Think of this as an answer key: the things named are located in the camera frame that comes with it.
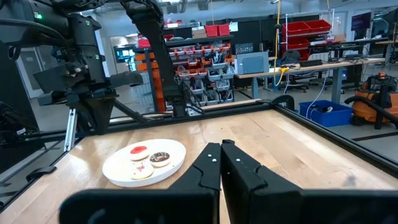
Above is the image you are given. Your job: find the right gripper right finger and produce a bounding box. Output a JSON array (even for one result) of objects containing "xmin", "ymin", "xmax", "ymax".
[{"xmin": 220, "ymin": 139, "xmax": 398, "ymax": 224}]

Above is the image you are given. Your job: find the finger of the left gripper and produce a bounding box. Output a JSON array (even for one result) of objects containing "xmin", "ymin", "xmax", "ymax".
[
  {"xmin": 93, "ymin": 98, "xmax": 116, "ymax": 135},
  {"xmin": 74, "ymin": 101, "xmax": 95, "ymax": 135}
]

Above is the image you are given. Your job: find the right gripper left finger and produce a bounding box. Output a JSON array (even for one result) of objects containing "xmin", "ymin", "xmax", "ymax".
[{"xmin": 58, "ymin": 142, "xmax": 222, "ymax": 224}]

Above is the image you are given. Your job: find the small chocolate frosted donut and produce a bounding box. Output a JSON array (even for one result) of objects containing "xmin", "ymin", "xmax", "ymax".
[{"xmin": 149, "ymin": 151, "xmax": 172, "ymax": 168}]

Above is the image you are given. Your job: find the small white sprinkled donut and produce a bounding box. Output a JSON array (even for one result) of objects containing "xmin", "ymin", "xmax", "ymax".
[{"xmin": 130, "ymin": 161, "xmax": 155, "ymax": 180}]

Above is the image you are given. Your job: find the small red frosted donut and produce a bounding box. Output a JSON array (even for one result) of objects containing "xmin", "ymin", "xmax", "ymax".
[{"xmin": 129, "ymin": 145, "xmax": 150, "ymax": 161}]

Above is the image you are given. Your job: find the silver aluminium extrusion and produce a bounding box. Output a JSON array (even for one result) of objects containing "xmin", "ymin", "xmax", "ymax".
[{"xmin": 63, "ymin": 108, "xmax": 78, "ymax": 152}]

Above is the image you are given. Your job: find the small lit display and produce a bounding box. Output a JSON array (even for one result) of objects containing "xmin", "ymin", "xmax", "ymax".
[{"xmin": 113, "ymin": 45, "xmax": 137, "ymax": 63}]

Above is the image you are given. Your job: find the orange drawer cabinet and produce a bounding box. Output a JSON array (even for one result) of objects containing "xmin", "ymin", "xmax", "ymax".
[{"xmin": 135, "ymin": 51, "xmax": 166, "ymax": 113}]

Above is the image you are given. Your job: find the white round plate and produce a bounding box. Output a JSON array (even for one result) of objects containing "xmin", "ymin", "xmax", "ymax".
[{"xmin": 102, "ymin": 139, "xmax": 187, "ymax": 188}]

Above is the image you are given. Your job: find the blue plastic bin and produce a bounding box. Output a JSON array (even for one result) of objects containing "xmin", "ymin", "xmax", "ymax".
[{"xmin": 299, "ymin": 100, "xmax": 354, "ymax": 128}]

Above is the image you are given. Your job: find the parts bin shelf rack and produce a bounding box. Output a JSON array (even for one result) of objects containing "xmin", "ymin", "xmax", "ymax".
[{"xmin": 166, "ymin": 34, "xmax": 236, "ymax": 108}]

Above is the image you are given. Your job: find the small red storage bin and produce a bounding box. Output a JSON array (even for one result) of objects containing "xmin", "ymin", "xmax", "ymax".
[
  {"xmin": 205, "ymin": 24, "xmax": 219, "ymax": 38},
  {"xmin": 217, "ymin": 24, "xmax": 231, "ymax": 37}
]

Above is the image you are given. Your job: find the grey desktop machine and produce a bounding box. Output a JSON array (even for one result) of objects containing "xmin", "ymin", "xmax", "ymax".
[{"xmin": 235, "ymin": 51, "xmax": 270, "ymax": 75}]

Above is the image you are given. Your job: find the orange shop vacuum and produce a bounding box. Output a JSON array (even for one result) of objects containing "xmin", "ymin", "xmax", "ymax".
[{"xmin": 344, "ymin": 72, "xmax": 398, "ymax": 130}]

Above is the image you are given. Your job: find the long wooden workbench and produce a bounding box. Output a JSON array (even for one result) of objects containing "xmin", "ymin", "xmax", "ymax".
[{"xmin": 234, "ymin": 57, "xmax": 386, "ymax": 103}]

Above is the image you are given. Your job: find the black office chair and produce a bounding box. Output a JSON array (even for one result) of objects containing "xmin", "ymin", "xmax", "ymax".
[{"xmin": 279, "ymin": 49, "xmax": 309, "ymax": 93}]

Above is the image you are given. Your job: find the large red storage bin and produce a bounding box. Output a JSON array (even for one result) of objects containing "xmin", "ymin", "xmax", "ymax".
[
  {"xmin": 304, "ymin": 19, "xmax": 332, "ymax": 34},
  {"xmin": 282, "ymin": 21, "xmax": 312, "ymax": 35}
]

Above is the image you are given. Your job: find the purple lit monitor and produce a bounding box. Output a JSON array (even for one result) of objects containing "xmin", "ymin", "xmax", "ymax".
[{"xmin": 351, "ymin": 12, "xmax": 373, "ymax": 31}]

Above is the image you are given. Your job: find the black frame clamp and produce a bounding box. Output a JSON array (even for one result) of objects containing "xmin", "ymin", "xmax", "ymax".
[
  {"xmin": 272, "ymin": 95, "xmax": 295, "ymax": 110},
  {"xmin": 26, "ymin": 166, "xmax": 57, "ymax": 183}
]

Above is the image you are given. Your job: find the black table frame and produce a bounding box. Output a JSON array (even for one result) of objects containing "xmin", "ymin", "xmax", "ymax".
[{"xmin": 0, "ymin": 0, "xmax": 398, "ymax": 212}]

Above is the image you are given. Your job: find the white cable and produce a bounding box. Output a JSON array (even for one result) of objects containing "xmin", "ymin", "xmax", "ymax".
[{"xmin": 306, "ymin": 70, "xmax": 330, "ymax": 119}]

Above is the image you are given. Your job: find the yellow cable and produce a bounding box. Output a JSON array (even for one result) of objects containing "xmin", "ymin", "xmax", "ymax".
[{"xmin": 272, "ymin": 0, "xmax": 290, "ymax": 88}]

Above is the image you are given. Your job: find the white wire shelf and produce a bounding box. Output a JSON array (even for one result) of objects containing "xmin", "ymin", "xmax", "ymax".
[{"xmin": 281, "ymin": 9, "xmax": 335, "ymax": 62}]

